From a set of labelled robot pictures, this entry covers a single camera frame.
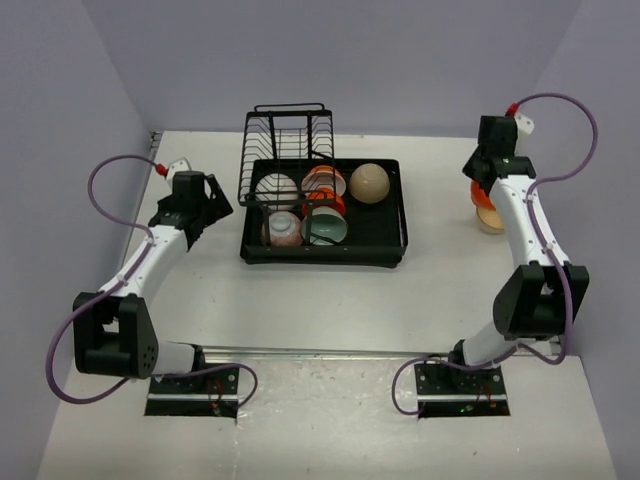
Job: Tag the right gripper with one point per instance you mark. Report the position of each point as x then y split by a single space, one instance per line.
470 168

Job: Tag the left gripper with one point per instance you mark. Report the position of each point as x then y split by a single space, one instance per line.
217 207

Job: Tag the tan bowl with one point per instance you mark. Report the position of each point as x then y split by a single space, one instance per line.
489 221

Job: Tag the orange white bowl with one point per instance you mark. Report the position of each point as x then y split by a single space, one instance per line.
324 176

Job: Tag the light green bowl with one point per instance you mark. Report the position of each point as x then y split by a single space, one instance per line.
324 226

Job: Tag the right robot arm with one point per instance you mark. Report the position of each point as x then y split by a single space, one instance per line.
541 298

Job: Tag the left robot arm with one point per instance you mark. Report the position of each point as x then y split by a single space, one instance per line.
113 331

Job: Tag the black dish rack tray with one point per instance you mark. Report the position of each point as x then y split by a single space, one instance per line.
377 234

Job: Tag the red patterned bowl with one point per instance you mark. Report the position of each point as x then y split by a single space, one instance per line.
284 230

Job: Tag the beige round bowl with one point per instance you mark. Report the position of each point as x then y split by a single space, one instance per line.
369 183

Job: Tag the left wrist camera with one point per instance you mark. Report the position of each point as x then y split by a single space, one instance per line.
179 165

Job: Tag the black wire plate rack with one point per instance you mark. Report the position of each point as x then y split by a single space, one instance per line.
287 138

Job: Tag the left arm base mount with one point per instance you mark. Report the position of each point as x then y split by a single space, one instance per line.
214 395

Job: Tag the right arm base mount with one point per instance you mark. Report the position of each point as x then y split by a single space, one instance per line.
443 392

